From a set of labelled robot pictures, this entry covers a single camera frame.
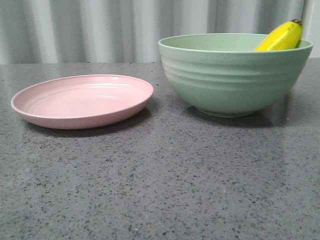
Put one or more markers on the yellow banana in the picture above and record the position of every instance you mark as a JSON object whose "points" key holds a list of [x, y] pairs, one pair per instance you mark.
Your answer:
{"points": [[285, 36]]}

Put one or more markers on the green ribbed bowl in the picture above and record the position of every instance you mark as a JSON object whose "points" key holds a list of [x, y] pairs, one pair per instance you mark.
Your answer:
{"points": [[223, 75]]}

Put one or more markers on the pink plate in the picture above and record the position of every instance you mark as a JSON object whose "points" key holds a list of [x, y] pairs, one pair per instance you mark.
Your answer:
{"points": [[83, 101]]}

